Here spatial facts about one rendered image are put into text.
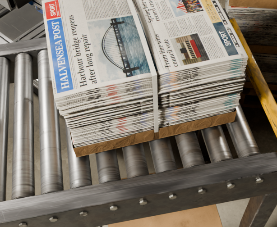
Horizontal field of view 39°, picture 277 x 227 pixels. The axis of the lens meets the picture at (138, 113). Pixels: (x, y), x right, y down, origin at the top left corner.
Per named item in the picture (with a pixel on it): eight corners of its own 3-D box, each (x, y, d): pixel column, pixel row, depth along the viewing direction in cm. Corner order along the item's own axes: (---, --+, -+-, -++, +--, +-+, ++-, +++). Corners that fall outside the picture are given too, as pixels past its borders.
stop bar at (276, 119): (234, 22, 112) (235, 16, 111) (296, 148, 87) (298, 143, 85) (223, 24, 112) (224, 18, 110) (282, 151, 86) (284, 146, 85)
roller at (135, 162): (121, 46, 116) (119, 34, 112) (151, 188, 88) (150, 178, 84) (104, 49, 116) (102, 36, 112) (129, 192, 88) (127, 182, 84)
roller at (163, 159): (142, 43, 116) (141, 30, 112) (179, 182, 89) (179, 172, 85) (126, 45, 116) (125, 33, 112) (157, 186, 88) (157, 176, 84)
